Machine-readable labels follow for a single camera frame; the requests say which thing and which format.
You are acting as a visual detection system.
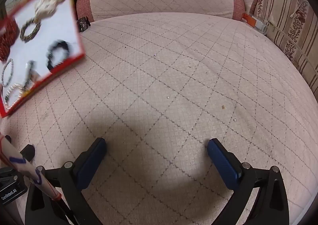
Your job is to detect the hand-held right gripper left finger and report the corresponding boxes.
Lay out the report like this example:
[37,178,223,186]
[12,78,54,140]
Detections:
[25,138,107,225]

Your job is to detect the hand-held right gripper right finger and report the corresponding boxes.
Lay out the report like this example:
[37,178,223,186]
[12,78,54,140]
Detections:
[207,138,290,225]

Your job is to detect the leopard print scrunchie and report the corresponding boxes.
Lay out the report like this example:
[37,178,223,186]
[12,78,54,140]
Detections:
[20,17,41,42]

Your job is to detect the red tray with white inside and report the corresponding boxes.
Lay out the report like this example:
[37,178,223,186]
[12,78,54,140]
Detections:
[0,0,86,118]

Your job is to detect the white stick with blue marks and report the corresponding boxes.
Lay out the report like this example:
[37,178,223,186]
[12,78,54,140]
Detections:
[0,134,77,225]

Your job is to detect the dark metal trinket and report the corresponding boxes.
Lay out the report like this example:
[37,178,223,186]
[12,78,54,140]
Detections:
[23,60,41,91]

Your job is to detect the red dotted scrunchie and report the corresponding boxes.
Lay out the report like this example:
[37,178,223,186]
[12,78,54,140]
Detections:
[0,17,20,61]

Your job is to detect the pink quilted mattress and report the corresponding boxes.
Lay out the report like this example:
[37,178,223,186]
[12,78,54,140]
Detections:
[0,13,318,225]

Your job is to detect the black hair claw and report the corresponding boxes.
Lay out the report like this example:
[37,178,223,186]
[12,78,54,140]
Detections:
[78,16,91,33]

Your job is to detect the striped floral cushion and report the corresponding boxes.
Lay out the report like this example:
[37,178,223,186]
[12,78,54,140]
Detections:
[250,0,318,91]

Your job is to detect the white pearl bracelet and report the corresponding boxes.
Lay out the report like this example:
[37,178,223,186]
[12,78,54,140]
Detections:
[4,83,25,110]

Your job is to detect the silver bead bracelet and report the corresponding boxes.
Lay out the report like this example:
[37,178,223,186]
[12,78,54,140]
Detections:
[1,58,14,86]

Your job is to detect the white cable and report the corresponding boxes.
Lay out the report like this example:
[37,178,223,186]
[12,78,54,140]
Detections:
[289,0,308,18]

